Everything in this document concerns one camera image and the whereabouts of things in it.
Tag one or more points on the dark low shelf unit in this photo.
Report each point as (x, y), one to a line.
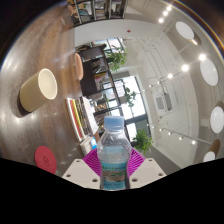
(91, 76)

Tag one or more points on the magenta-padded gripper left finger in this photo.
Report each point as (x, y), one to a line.
(80, 173)

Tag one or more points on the cream paper cup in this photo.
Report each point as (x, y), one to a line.
(33, 93)

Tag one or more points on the small track spotlights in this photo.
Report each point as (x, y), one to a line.
(185, 67)

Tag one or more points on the round white ceiling lights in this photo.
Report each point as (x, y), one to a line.
(209, 71)

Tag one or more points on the stack of books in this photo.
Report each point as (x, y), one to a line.
(78, 118)

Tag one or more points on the flat round red coaster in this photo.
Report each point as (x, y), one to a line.
(45, 159)

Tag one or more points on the clear blue-capped water bottle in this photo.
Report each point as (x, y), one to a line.
(114, 160)

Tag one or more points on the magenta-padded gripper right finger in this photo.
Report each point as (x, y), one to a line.
(146, 171)

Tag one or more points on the wide green potted plant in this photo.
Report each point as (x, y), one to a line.
(142, 141)

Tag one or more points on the ceiling air conditioner unit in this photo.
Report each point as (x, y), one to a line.
(161, 102)

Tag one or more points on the small green potted plant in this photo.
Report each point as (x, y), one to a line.
(130, 97)

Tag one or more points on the bushy green potted plant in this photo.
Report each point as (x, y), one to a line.
(116, 59)

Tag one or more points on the tall bookshelf with books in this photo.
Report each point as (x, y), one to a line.
(96, 8)

